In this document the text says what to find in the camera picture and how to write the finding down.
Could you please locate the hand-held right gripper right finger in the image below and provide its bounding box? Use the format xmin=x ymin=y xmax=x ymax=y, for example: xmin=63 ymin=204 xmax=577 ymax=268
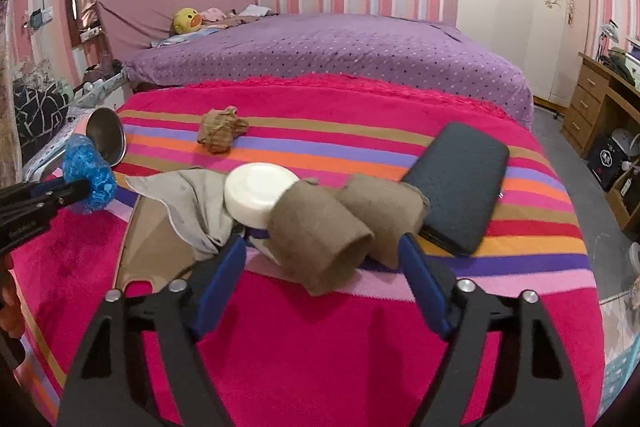
xmin=397 ymin=233 xmax=586 ymax=427

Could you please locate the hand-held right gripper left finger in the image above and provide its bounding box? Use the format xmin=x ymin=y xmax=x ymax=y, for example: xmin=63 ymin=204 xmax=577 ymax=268
xmin=57 ymin=234 xmax=248 ymax=427

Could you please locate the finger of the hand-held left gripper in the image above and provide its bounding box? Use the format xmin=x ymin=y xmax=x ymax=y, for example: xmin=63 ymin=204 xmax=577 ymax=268
xmin=0 ymin=179 xmax=92 ymax=228
xmin=0 ymin=174 xmax=66 ymax=204

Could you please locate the blue plastic shoe cover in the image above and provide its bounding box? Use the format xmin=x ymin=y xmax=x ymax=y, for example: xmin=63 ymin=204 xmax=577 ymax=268
xmin=61 ymin=133 xmax=117 ymax=214

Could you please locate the brown cardboard tube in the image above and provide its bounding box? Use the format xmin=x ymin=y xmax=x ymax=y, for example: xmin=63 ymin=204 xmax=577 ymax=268
xmin=266 ymin=179 xmax=376 ymax=297
xmin=334 ymin=174 xmax=431 ymax=270

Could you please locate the person's left hand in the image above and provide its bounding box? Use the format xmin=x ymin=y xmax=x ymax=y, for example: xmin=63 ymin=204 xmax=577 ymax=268
xmin=0 ymin=252 xmax=26 ymax=343

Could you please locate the white perforated plastic stool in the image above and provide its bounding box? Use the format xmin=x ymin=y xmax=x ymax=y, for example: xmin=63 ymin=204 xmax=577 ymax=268
xmin=22 ymin=107 xmax=98 ymax=180

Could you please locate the pink cup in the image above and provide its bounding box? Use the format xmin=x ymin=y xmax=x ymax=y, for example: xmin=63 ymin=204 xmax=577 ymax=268
xmin=86 ymin=107 xmax=127 ymax=168

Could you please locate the black and white patterned cushion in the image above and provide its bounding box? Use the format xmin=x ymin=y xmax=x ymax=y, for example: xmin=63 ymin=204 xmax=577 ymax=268
xmin=12 ymin=77 xmax=71 ymax=148

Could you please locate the tan phone case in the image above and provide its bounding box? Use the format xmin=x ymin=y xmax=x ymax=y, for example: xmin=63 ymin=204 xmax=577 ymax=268
xmin=112 ymin=192 xmax=236 ymax=293

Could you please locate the grey cloth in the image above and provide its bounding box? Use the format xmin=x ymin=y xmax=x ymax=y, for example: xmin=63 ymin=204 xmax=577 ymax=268
xmin=122 ymin=169 xmax=241 ymax=260

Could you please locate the black zip case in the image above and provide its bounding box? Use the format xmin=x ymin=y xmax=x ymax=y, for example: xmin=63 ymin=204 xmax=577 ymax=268
xmin=400 ymin=122 xmax=511 ymax=258

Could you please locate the striped pink blanket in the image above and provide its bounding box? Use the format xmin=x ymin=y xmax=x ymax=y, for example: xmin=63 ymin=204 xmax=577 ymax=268
xmin=10 ymin=74 xmax=601 ymax=427

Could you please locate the crumpled brown paper ball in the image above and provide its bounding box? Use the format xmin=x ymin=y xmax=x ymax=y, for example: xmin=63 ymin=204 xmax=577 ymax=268
xmin=196 ymin=106 xmax=250 ymax=155

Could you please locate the mauve headboard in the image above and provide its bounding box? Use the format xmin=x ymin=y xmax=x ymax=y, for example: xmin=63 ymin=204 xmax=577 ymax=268
xmin=95 ymin=0 xmax=258 ymax=60

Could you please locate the yellow duck plush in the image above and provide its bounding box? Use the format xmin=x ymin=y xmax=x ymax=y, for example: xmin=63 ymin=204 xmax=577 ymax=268
xmin=172 ymin=7 xmax=203 ymax=35

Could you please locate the black box with white label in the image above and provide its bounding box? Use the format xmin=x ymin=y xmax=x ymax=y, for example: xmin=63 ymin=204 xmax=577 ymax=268
xmin=586 ymin=134 xmax=626 ymax=192

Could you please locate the open cardboard box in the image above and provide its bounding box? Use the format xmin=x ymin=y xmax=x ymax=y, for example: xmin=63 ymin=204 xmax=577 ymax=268
xmin=605 ymin=157 xmax=640 ymax=233

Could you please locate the wooden desk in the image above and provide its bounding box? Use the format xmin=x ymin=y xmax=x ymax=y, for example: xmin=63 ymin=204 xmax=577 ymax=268
xmin=562 ymin=52 xmax=640 ymax=233

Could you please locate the white fan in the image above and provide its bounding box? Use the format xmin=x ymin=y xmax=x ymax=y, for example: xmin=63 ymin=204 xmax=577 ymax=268
xmin=612 ymin=127 xmax=640 ymax=158

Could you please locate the purple dotted bed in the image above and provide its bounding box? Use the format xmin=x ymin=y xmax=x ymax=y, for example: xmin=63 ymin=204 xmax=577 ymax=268
xmin=122 ymin=13 xmax=536 ymax=130

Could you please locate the white wardrobe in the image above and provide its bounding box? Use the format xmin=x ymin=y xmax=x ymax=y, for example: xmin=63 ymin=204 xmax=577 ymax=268
xmin=455 ymin=0 xmax=593 ymax=108

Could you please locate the dark clothes pile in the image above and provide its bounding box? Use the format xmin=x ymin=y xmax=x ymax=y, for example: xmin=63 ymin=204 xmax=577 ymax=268
xmin=600 ymin=49 xmax=640 ymax=82

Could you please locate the desk lamp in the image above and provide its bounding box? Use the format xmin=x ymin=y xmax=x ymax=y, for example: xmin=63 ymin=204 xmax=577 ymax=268
xmin=597 ymin=22 xmax=621 ymax=58

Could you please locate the wall switch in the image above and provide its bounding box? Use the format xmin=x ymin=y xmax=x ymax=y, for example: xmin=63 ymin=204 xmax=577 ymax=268
xmin=25 ymin=7 xmax=55 ymax=30

